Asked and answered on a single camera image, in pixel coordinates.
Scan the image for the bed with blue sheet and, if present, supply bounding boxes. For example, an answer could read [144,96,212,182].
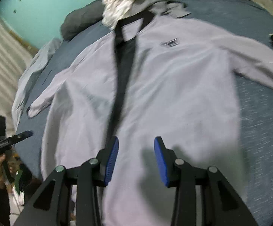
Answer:
[12,0,273,226]

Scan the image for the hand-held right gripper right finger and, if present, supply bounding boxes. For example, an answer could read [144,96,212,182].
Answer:
[153,136,258,226]

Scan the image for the white crumpled garment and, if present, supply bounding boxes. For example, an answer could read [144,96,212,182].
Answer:
[101,0,142,27]

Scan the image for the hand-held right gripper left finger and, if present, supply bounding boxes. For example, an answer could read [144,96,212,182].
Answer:
[13,136,119,226]

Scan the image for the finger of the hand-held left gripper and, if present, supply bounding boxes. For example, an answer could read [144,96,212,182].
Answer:
[11,131,33,144]

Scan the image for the beige striped curtain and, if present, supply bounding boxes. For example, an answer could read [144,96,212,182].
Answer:
[0,13,39,132]

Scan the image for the dark grey rolled duvet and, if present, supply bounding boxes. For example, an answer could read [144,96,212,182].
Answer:
[61,0,252,40]

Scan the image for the wooden wall trim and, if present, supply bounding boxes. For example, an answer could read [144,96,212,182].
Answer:
[8,28,40,53]

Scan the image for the dark grey crumpled garment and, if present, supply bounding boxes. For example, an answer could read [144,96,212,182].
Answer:
[151,0,191,18]

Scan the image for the light grey blanket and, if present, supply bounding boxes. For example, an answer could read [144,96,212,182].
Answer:
[11,38,63,128]

